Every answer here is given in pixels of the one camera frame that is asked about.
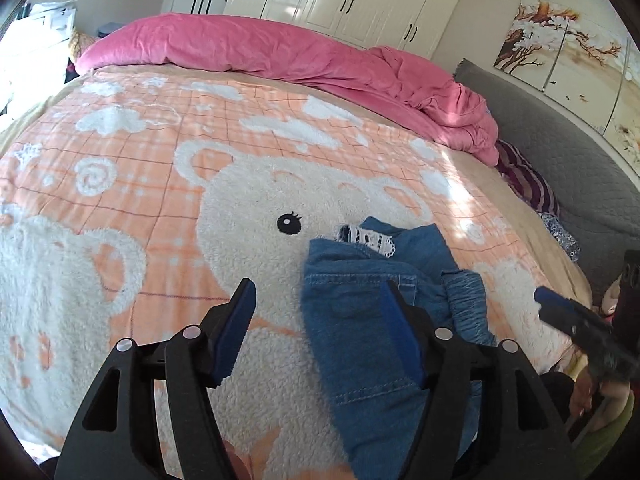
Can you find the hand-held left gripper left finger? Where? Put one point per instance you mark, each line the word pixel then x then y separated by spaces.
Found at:
pixel 235 335

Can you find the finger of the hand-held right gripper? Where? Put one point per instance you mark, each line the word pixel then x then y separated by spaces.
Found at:
pixel 565 310

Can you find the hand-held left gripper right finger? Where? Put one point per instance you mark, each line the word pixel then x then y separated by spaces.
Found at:
pixel 400 335

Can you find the person's right hand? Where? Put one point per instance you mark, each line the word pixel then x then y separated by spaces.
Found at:
pixel 612 402

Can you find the blue patterned cloth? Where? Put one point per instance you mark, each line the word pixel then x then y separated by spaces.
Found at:
pixel 562 237

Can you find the person's leg in black trousers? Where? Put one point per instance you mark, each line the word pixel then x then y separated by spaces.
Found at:
pixel 557 395

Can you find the beige bed sheet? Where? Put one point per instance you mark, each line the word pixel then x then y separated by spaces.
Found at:
pixel 520 210

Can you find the purple striped pillow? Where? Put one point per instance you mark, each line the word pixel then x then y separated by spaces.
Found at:
pixel 530 185

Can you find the grey quilted headboard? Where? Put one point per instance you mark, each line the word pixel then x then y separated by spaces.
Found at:
pixel 575 170

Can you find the peach bear printed blanket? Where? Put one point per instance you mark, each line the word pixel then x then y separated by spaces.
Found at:
pixel 150 185

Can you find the pink duvet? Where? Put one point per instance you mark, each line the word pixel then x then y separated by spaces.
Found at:
pixel 300 55

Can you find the white cabinet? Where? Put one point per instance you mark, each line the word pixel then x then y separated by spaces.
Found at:
pixel 47 22

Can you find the flowering tree wall painting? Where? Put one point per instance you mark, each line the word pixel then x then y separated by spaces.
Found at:
pixel 575 60

